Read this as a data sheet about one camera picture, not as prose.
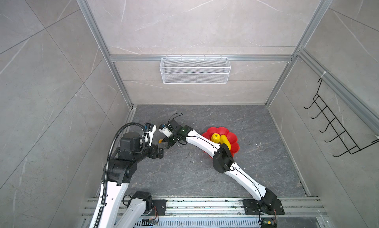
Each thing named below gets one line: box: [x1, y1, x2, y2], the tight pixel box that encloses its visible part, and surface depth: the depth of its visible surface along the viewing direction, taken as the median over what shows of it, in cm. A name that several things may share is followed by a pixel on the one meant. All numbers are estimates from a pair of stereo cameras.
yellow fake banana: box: [220, 134, 232, 151], surface depth 97 cm
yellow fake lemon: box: [210, 132, 221, 144], surface depth 97 cm
